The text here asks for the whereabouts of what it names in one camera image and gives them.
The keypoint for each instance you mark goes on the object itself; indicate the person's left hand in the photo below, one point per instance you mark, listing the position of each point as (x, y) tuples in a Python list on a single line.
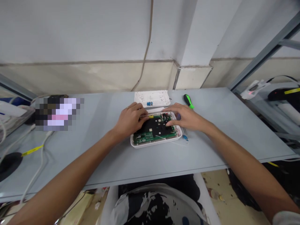
[(129, 119)]

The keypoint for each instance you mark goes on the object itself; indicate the person's right hand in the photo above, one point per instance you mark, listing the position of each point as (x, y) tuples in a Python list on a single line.
[(191, 119)]

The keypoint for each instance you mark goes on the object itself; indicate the small blue plastic piece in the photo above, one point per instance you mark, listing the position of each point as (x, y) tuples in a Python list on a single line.
[(185, 137)]

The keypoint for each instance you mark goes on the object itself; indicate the green circuit board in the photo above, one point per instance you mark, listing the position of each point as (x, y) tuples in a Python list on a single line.
[(146, 137)]

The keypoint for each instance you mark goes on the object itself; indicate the blue fibre connector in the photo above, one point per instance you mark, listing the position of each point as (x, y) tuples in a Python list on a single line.
[(148, 103)]

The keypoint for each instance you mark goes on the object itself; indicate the black metal shield plate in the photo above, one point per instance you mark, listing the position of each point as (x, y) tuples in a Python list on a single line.
[(154, 126)]

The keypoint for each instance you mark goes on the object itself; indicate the white router case base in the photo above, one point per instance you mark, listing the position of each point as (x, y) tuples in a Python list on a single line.
[(140, 145)]

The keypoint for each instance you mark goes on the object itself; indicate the white router case cover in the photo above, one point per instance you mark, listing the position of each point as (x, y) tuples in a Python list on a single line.
[(161, 98)]

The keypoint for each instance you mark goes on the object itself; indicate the white barcode scanner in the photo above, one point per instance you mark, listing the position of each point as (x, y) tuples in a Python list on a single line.
[(254, 89)]

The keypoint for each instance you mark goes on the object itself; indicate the flat black device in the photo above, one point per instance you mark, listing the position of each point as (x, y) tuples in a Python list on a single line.
[(57, 96)]

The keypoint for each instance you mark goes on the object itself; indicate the person's body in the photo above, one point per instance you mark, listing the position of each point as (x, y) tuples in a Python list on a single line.
[(154, 206)]

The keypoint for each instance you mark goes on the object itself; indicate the black yellow device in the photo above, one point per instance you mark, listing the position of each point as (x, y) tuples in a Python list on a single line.
[(284, 93)]

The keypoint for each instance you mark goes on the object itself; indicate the grey metal shelf rack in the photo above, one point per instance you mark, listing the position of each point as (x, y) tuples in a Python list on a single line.
[(269, 58)]

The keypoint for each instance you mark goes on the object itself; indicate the black bag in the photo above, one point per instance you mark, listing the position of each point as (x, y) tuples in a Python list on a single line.
[(276, 182)]

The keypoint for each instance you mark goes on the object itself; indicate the white power strip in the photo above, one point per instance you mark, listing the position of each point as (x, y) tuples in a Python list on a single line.
[(11, 108)]

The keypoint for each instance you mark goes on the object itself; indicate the black round disc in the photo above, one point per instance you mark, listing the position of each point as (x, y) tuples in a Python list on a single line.
[(9, 165)]

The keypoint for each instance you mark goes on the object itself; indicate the grey metal frame bar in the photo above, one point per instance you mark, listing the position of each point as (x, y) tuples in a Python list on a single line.
[(16, 86)]

